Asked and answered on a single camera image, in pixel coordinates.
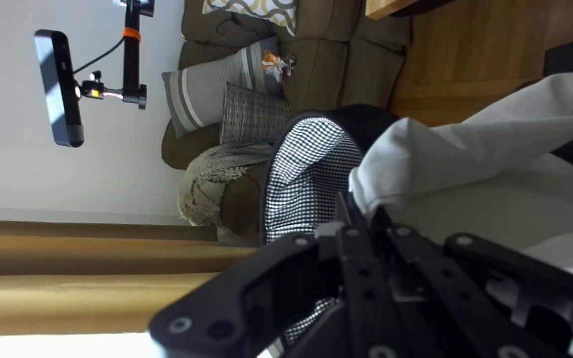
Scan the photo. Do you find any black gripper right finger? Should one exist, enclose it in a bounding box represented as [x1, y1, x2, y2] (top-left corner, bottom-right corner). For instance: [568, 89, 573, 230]
[349, 204, 573, 358]

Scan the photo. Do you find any black and white laundry basket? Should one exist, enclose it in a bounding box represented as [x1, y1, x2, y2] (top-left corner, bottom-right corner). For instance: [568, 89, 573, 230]
[259, 103, 403, 353]

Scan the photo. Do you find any small orange toy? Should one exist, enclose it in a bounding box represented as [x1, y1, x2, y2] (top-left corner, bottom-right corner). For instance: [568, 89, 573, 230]
[259, 49, 299, 83]

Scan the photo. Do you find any white striped pillow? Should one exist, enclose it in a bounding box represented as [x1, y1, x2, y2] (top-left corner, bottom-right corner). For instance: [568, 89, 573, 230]
[160, 37, 283, 139]

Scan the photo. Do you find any white cloth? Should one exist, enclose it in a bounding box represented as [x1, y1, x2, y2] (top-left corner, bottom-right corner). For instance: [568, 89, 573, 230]
[347, 69, 573, 284]

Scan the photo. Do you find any light wooden table top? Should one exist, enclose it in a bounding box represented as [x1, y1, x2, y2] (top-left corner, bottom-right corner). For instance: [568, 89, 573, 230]
[365, 0, 438, 21]

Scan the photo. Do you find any beige knit throw blanket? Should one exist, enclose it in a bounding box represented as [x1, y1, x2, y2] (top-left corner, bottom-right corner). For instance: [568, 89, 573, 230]
[178, 141, 277, 228]

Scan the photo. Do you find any olive brown sofa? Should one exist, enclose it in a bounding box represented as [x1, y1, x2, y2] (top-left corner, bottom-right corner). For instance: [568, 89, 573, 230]
[160, 0, 417, 242]

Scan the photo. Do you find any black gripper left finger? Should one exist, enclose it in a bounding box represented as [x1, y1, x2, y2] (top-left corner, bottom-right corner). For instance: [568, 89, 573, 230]
[148, 222, 351, 358]

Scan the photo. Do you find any black camera stand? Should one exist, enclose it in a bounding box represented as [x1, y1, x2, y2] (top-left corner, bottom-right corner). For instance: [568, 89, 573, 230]
[74, 0, 158, 111]

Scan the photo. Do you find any black phone on stand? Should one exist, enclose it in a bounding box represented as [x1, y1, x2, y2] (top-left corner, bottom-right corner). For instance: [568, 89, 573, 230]
[33, 27, 88, 148]

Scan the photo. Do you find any grey checked pillow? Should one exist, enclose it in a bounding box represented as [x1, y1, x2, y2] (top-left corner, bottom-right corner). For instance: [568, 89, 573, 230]
[218, 79, 293, 148]

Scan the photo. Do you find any yellow patterned pillow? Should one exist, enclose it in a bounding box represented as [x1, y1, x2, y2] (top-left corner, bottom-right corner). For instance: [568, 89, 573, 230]
[202, 0, 301, 35]

